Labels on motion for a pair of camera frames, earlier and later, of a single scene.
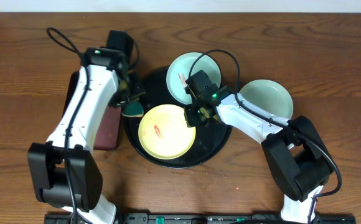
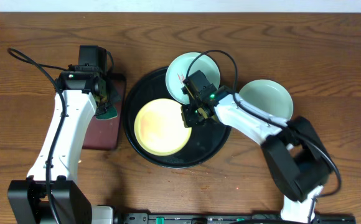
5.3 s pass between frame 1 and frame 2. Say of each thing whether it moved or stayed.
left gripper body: moved
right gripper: stayed
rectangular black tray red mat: stayed
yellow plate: moved
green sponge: moved
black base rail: stayed
